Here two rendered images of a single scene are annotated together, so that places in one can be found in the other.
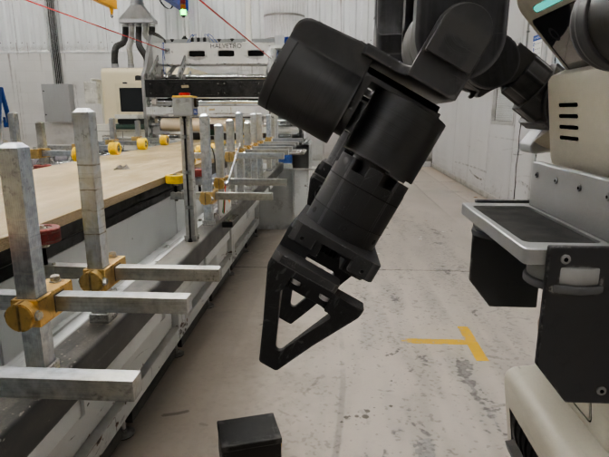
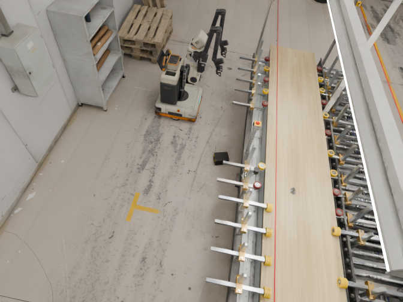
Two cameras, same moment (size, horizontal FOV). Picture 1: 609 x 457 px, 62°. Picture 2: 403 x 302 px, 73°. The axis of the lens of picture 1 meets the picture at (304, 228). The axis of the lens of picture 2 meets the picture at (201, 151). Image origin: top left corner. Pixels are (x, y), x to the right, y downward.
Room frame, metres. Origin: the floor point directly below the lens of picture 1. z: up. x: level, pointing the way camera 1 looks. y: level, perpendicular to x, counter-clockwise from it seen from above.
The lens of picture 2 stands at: (3.86, -0.16, 3.31)
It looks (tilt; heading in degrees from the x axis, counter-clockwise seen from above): 53 degrees down; 179
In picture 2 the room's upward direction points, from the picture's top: 10 degrees clockwise
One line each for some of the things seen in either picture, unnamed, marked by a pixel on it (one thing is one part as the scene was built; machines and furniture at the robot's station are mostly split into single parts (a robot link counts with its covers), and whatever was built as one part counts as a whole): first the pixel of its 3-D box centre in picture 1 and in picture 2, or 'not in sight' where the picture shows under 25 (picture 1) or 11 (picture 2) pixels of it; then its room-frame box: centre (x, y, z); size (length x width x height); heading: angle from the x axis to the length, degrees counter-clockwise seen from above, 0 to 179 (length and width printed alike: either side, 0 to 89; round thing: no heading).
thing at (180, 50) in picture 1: (229, 133); not in sight; (5.25, 0.76, 0.95); 1.65 x 0.70 x 1.90; 87
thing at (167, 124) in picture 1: (224, 124); not in sight; (4.97, 0.78, 1.05); 1.43 x 0.12 x 0.12; 87
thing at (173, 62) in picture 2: not in sight; (173, 62); (0.55, -0.70, 0.87); 0.23 x 0.15 x 0.11; 177
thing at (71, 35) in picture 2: not in sight; (93, 50); (0.44, -1.91, 0.78); 0.90 x 0.45 x 1.55; 177
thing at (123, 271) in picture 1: (128, 272); (248, 105); (1.12, 0.41, 0.80); 0.43 x 0.03 x 0.04; 87
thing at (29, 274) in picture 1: (30, 281); (254, 87); (0.84, 0.48, 0.88); 0.04 x 0.04 x 0.48; 87
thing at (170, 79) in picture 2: not in sight; (174, 78); (0.55, -0.68, 0.59); 0.55 x 0.34 x 0.83; 177
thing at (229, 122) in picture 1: (231, 167); (244, 201); (2.59, 0.37, 0.89); 0.04 x 0.04 x 0.48; 87
